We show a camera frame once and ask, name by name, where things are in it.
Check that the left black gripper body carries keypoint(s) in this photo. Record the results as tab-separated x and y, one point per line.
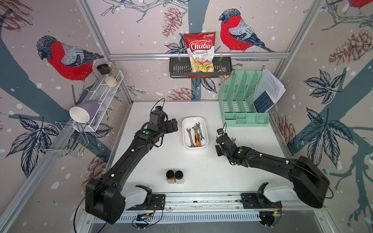
167	127

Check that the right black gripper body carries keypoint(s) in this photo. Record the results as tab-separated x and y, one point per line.
219	153

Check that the white plastic storage box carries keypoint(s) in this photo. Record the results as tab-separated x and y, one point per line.
189	122

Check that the long silver combination wrench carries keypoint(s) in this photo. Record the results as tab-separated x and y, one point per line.
190	138

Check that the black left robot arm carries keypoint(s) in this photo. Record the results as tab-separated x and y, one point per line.
103	196

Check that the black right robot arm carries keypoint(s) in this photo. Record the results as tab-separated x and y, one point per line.
310	184

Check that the brown spice jar black lid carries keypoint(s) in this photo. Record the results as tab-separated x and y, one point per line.
170	176

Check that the white spice jar black lid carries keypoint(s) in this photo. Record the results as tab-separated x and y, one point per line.
179	177

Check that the green plastic file organizer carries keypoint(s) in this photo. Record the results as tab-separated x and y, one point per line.
236	100

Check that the dark blue notebook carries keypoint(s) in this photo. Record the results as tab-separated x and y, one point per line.
263	103

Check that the purple white cup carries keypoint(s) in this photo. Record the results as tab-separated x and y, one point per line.
84	112

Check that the spice jar on shelf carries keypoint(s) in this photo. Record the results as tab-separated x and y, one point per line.
109	79

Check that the white paper documents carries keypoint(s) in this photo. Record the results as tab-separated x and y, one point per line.
269	83

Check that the red Chuba chips bag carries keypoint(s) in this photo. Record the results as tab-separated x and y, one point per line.
200	49

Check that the orange handled adjustable wrench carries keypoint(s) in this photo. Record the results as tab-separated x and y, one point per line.
198	141

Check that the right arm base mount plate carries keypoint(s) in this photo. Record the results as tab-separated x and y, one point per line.
258	201

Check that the white wire wall shelf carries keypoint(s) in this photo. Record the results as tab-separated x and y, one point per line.
103	95

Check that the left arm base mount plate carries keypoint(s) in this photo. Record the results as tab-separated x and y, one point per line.
152	202

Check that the wire cup holder rack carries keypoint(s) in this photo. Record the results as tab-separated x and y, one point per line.
63	138

